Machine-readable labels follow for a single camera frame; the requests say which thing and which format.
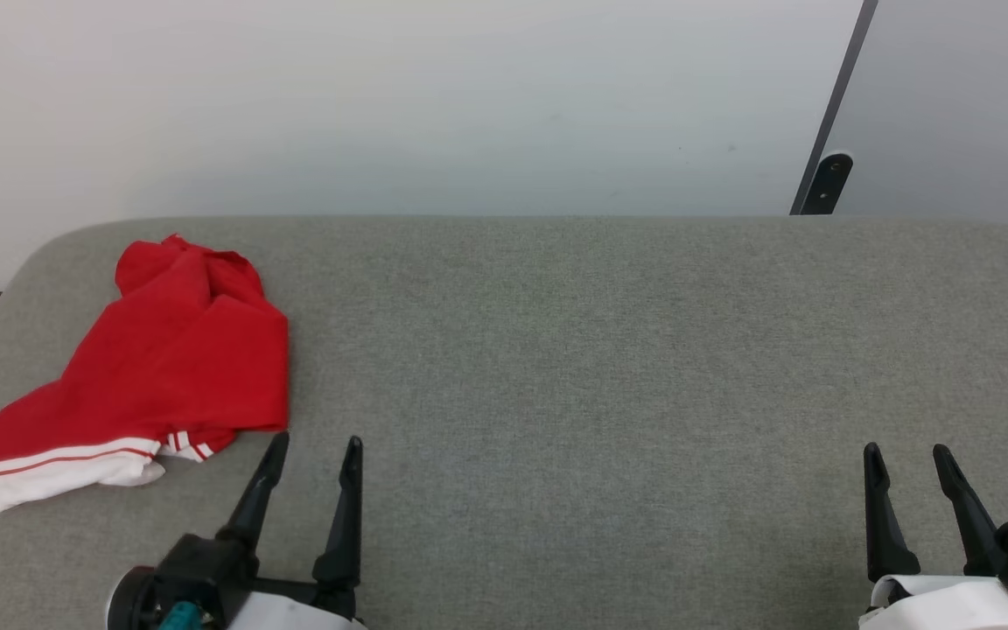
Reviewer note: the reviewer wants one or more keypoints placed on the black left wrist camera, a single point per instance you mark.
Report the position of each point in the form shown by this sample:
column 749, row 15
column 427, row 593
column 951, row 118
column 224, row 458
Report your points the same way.
column 202, row 569

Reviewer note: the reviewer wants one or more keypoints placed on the black door edge strip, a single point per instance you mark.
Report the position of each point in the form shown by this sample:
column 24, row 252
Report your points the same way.
column 845, row 79

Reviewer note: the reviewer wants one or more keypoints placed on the red basketball jersey white trim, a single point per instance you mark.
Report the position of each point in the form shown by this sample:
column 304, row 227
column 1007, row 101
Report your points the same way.
column 180, row 350

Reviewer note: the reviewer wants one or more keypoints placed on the grey door panel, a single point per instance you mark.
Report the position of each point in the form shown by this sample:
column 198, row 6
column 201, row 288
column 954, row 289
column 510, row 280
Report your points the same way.
column 959, row 96

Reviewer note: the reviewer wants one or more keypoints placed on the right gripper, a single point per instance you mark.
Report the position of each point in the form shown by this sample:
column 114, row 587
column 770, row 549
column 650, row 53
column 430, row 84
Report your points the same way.
column 950, row 608

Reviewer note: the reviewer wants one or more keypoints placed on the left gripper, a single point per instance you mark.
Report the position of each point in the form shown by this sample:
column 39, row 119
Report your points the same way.
column 294, row 617

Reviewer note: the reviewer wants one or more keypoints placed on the black rounded door bracket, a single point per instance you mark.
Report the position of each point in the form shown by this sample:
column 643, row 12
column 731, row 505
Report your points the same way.
column 826, row 184

